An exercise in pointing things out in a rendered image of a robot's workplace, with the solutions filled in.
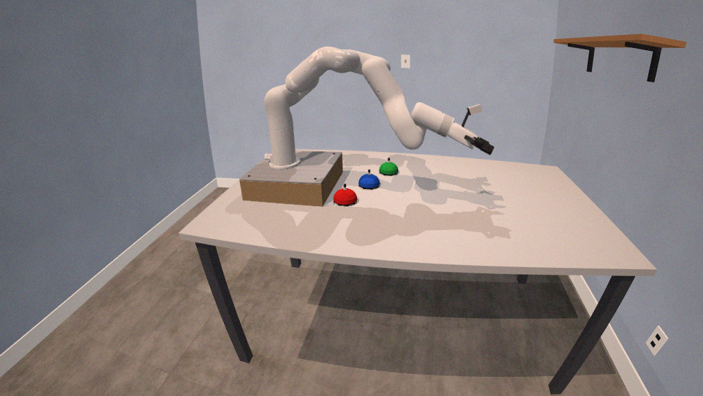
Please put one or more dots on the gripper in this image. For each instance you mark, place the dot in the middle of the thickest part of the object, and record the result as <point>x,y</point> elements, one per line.
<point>468,138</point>

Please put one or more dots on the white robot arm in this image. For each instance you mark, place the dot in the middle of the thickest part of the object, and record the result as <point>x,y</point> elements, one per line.
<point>377,73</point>

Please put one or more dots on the blue dome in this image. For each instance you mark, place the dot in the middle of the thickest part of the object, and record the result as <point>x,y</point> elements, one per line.
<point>369,181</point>

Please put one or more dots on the red dome bell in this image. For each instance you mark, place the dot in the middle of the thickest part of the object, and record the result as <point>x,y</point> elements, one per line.
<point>345,197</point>

